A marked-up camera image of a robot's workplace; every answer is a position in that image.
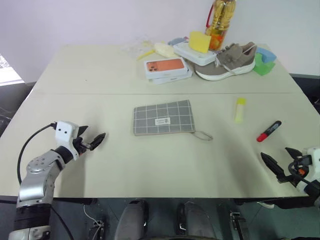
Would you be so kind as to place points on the white flat plastic box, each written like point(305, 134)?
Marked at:
point(195, 56)

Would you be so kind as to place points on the taupe sneaker with white sole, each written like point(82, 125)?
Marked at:
point(225, 66)

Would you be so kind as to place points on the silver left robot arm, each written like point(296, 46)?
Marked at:
point(35, 180)

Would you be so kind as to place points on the black marker with red cap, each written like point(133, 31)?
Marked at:
point(268, 131)

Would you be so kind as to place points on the yellow glue stick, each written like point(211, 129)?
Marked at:
point(239, 111)

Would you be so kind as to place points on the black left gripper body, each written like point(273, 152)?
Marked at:
point(79, 146)

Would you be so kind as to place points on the dark rounded shape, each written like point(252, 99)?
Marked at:
point(196, 221)
point(132, 220)

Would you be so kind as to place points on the white phone box orange print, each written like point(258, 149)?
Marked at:
point(166, 67)

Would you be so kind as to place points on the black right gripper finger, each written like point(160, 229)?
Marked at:
point(272, 165)
point(293, 152)

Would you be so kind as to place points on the black metal table bracket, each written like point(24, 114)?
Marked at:
point(96, 230)
point(236, 222)

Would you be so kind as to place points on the grey checked pouch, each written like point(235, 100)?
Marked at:
point(162, 117)

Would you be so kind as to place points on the clear crumpled plastic bag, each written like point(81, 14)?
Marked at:
point(133, 46)

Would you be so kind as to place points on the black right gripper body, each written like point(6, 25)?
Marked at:
point(296, 172)

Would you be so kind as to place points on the cream coloured bread toy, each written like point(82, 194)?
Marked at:
point(163, 50)

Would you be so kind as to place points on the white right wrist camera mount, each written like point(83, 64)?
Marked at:
point(312, 156)

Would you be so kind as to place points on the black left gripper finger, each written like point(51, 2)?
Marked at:
point(98, 140)
point(83, 130)

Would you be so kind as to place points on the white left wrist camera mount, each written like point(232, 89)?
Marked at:
point(64, 131)

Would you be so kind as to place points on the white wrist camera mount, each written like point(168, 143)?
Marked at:
point(312, 156)
point(64, 131)

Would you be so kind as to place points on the blue sponge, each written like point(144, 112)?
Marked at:
point(268, 56)

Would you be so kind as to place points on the green foam block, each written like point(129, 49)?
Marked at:
point(262, 67)

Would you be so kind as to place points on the yellow sponge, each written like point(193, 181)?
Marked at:
point(199, 42)

